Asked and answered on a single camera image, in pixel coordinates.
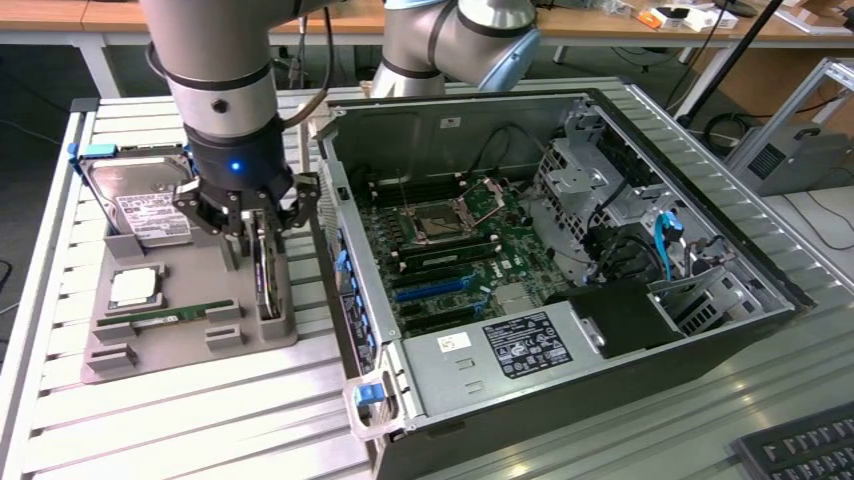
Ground black expansion slot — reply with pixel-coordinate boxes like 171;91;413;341
390;264;469;290
402;309;482;335

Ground blue expansion slot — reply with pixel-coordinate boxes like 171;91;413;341
393;278;470;302

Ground black plastic air shroud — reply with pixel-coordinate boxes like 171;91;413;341
566;279;686;360

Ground green motherboard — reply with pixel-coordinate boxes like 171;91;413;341
353;167;579;341

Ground black tripod pole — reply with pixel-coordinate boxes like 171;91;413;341
674;0;786;132

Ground white small box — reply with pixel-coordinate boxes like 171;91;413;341
680;8;740;34

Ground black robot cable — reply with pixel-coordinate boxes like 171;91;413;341
283;0;339;132

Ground grey parts rack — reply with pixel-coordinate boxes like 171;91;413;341
79;174;301;386

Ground green RAM stick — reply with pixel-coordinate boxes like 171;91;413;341
104;305;236;326

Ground metal disk bay cage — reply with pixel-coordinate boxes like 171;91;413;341
533;97;676;281

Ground black open PC case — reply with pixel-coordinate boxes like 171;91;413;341
297;87;820;480

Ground aluminium profile frame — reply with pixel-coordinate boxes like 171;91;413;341
724;55;854;166

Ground silver CPU chip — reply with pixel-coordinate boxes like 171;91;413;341
108;269;164;304

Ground wooden desk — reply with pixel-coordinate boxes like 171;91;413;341
538;0;854;117
0;0;389;99

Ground grey power supply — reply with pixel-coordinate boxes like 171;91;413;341
398;299;606;420

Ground metal socket cover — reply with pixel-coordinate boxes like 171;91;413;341
453;178;513;226

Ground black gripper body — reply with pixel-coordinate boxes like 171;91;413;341
184;117;297;200

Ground hard disk with blue carrier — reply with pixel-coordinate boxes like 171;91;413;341
66;141;215;250

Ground blue wire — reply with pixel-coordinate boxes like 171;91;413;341
657;209;686;281

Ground grey computer tower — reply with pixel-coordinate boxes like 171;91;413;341
725;122;854;199

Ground silver chipset heatsink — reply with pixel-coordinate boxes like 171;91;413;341
493;287;542;314

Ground graphics card with metal bracket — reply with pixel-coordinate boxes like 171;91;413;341
243;207;287;322

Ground black keyboard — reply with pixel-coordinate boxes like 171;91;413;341
726;409;854;480

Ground black RAM stick with label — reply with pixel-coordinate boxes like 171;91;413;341
399;244;499;271

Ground CPU socket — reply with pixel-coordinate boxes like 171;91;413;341
410;202;469;246

